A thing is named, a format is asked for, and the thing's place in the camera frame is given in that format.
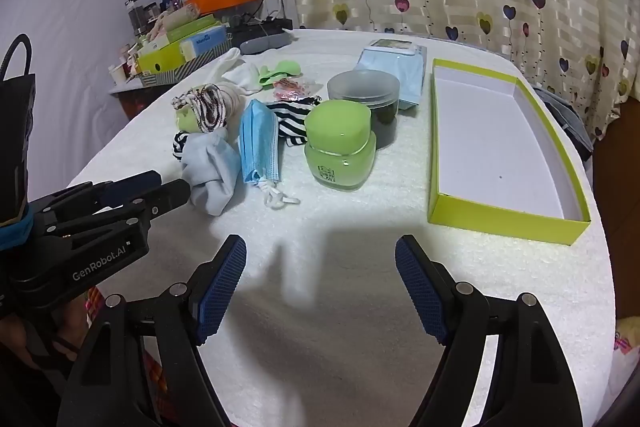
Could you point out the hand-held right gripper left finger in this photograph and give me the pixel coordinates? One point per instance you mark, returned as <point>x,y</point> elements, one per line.
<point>220,289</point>

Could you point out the green cosmetic jar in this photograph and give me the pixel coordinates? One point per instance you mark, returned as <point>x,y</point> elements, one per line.
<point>340,147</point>

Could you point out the black grey headset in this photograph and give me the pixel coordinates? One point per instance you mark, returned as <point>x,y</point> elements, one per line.
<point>265,42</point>

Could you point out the lime green storage box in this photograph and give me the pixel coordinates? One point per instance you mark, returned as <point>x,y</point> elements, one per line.
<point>162,57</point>

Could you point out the lime green cardboard box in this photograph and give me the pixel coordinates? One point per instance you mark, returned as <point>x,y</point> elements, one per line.
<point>490,142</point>

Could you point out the blue tissue pack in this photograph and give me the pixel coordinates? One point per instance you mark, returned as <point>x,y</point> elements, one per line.
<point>207,41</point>

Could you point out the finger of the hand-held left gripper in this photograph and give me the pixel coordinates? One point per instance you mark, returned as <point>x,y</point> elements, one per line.
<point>142,182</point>
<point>165,199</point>

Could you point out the beige rolled cloth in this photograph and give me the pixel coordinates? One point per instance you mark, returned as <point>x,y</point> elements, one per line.
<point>175,21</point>

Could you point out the person's left hand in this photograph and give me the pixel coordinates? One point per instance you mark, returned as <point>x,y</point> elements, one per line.
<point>30,347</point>

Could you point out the grey clothing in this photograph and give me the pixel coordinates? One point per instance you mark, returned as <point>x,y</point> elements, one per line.
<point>567,122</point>

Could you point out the striped tray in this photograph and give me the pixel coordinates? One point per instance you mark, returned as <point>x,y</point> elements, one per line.
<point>195,64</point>

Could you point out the white cup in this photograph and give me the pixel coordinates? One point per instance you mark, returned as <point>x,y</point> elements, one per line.
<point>117,74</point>

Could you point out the blue face mask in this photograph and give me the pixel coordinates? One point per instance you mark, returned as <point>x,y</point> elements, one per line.
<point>257,142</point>

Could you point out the white towel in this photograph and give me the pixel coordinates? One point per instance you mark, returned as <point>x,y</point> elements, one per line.
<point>231,63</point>

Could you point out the wooden side shelf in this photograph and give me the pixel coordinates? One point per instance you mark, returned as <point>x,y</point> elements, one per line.
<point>142,99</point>

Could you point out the frosted grey jar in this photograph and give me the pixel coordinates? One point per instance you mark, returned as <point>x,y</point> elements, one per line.
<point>362,87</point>

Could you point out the small red packet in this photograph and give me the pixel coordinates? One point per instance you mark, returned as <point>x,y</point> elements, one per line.
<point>292,88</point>

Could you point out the tall dark glass jar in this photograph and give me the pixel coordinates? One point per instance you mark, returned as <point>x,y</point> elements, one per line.
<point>133,14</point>

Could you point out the cream and green sock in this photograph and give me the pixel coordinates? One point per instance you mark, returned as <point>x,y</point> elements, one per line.
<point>186,117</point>

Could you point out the light blue sock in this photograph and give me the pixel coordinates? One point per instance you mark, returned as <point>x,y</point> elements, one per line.
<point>212,172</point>

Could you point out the small dark glass jar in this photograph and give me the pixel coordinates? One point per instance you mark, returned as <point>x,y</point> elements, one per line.
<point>151,13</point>

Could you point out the blue elastic band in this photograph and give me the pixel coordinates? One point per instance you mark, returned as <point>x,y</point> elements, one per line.
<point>15,232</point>

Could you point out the black white striped sock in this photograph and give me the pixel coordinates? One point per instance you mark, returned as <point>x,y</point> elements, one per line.
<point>295,119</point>
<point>179,146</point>

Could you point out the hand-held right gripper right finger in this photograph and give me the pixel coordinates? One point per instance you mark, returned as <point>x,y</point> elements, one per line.
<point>420,292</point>

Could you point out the cream striped sock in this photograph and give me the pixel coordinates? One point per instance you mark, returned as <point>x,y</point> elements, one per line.
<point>222,104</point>

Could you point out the flat green box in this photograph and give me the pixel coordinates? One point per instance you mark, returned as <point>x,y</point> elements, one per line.
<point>195,27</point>

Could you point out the light blue wet wipes pack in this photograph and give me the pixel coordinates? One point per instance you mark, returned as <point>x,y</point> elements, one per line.
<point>395,67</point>

